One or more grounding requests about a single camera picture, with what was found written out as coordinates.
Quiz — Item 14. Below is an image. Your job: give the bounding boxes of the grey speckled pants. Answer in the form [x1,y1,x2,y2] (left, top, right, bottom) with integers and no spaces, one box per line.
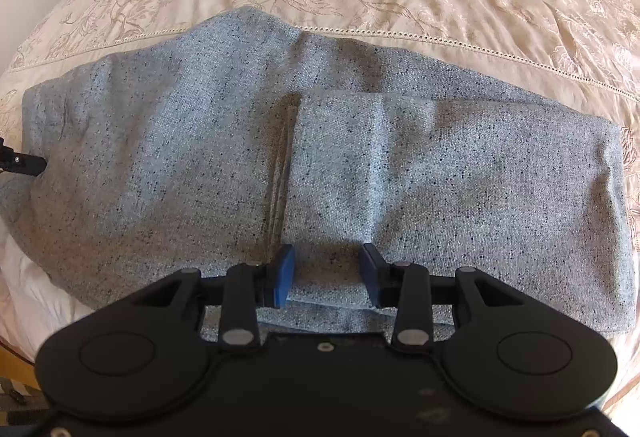
[1,8,637,334]

